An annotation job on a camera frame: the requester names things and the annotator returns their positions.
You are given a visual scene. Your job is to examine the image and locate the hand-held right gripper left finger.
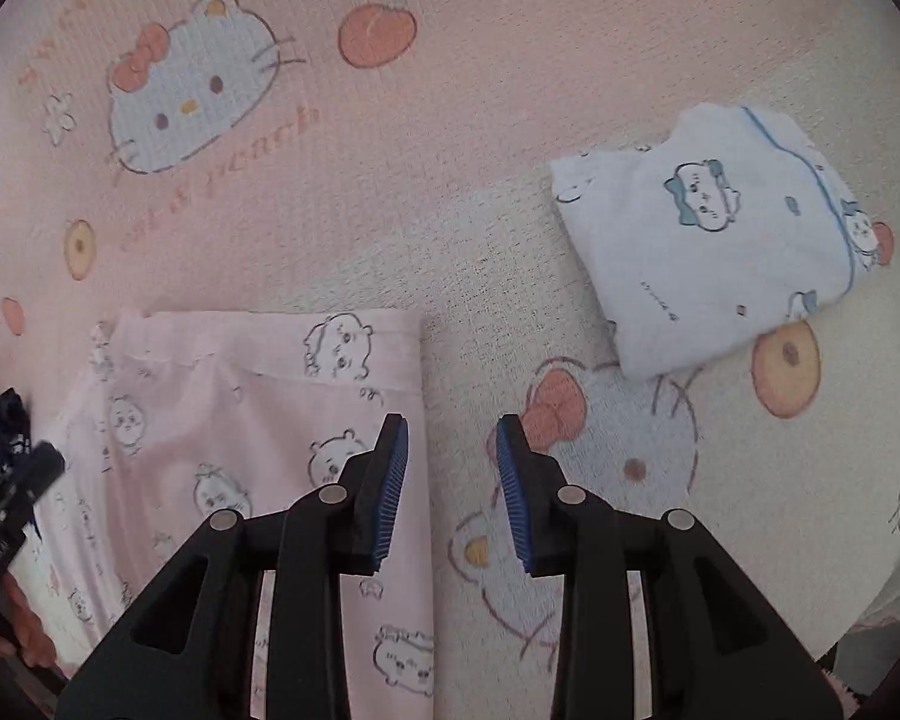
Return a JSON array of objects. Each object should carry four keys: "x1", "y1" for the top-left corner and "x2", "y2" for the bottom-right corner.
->
[{"x1": 54, "y1": 414, "x2": 410, "y2": 720}]

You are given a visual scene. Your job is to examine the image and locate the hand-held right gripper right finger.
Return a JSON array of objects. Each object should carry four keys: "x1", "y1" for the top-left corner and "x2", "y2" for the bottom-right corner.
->
[{"x1": 497, "y1": 414, "x2": 845, "y2": 720}]

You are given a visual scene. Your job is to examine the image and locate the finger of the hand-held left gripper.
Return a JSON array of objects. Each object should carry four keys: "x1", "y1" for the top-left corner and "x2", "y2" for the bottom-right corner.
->
[
  {"x1": 0, "y1": 388, "x2": 31, "y2": 477},
  {"x1": 4, "y1": 444, "x2": 66, "y2": 500}
]

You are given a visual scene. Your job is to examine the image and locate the pink printed pajama pants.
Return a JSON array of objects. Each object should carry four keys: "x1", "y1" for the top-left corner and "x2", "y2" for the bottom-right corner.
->
[{"x1": 30, "y1": 307, "x2": 437, "y2": 720}]

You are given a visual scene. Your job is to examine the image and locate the person's left hand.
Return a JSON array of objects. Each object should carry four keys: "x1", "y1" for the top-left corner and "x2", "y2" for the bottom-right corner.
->
[{"x1": 0, "y1": 581, "x2": 57, "y2": 668}]

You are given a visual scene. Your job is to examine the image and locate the white printed folded garment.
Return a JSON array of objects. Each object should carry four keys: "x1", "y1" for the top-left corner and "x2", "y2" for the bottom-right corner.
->
[{"x1": 550, "y1": 103, "x2": 884, "y2": 381}]

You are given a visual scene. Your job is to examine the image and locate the pink cat print blanket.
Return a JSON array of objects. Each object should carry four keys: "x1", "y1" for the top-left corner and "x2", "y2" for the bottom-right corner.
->
[{"x1": 0, "y1": 0, "x2": 900, "y2": 713}]

